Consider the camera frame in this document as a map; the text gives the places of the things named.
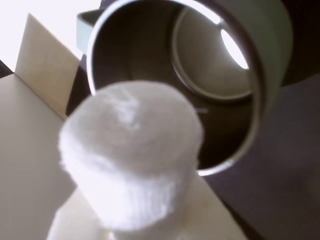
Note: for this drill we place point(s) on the pale green steel mug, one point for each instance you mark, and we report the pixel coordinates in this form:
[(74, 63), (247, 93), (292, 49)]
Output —
[(140, 50)]

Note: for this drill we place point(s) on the white gauze roll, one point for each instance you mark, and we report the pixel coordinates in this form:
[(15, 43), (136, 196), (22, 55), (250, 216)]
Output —
[(130, 150)]

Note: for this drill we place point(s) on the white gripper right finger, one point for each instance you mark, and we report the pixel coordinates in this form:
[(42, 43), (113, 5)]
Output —
[(215, 215)]

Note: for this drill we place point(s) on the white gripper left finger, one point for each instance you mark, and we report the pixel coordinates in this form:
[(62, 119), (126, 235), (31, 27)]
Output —
[(75, 222)]

